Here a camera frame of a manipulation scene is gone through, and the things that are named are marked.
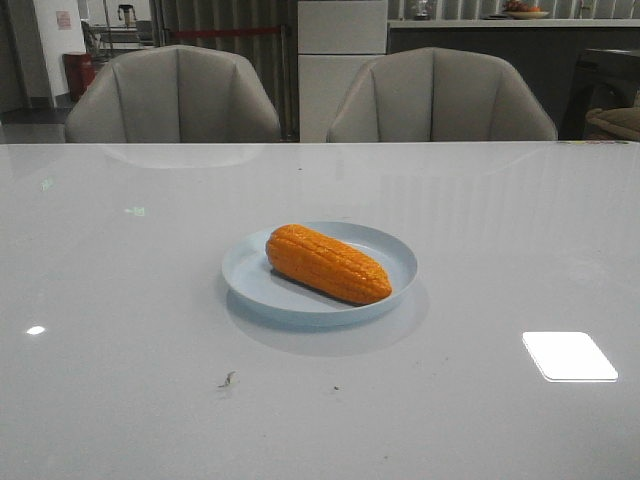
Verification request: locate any orange corn cob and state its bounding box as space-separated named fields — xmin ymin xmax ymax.
xmin=265 ymin=224 xmax=393 ymax=305

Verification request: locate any light blue round plate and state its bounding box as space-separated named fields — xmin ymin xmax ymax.
xmin=222 ymin=221 xmax=428 ymax=330

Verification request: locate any grey armchair right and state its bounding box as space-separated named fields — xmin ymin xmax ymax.
xmin=326 ymin=47 xmax=557 ymax=143

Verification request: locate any grey armchair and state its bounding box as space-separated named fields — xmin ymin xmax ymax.
xmin=64 ymin=45 xmax=281 ymax=143
xmin=326 ymin=47 xmax=557 ymax=143

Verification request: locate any white cabinet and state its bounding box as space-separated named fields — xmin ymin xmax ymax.
xmin=297 ymin=1 xmax=388 ymax=143

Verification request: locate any grey armchair left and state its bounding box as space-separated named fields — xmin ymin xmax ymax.
xmin=64 ymin=45 xmax=281 ymax=143

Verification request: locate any red barrier belt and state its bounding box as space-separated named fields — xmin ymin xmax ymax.
xmin=169 ymin=25 xmax=283 ymax=39

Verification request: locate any dark grey counter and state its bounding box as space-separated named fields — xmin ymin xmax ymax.
xmin=387 ymin=19 xmax=639 ymax=133

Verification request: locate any fruit bowl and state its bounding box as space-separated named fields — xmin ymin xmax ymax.
xmin=503 ymin=0 xmax=549 ymax=20

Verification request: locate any beige cushion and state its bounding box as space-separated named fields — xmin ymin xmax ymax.
xmin=585 ymin=107 xmax=639 ymax=142

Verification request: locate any dark side table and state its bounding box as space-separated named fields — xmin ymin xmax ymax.
xmin=559 ymin=49 xmax=639 ymax=140

